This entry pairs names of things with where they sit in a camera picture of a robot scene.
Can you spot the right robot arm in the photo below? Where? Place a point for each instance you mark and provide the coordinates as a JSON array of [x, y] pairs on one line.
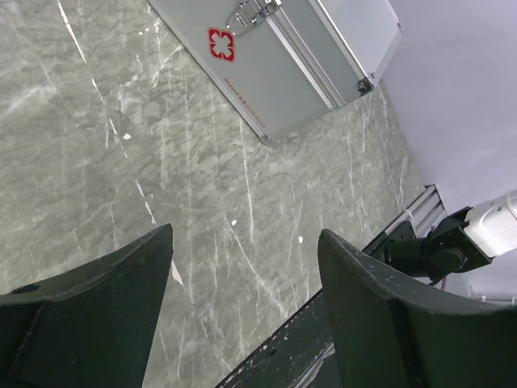
[[463, 241]]

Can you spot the black mounting base rail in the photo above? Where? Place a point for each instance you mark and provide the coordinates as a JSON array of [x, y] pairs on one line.
[[282, 347]]

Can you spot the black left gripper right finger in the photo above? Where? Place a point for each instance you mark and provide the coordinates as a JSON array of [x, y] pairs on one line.
[[458, 342]]

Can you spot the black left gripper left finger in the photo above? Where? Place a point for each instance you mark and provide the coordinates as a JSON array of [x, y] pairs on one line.
[[92, 326]]

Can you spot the aluminium frame rail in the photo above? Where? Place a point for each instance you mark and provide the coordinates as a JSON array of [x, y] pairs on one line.
[[425, 212]]

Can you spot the grey metal storage box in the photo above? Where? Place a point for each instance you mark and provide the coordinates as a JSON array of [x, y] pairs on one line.
[[284, 64]]

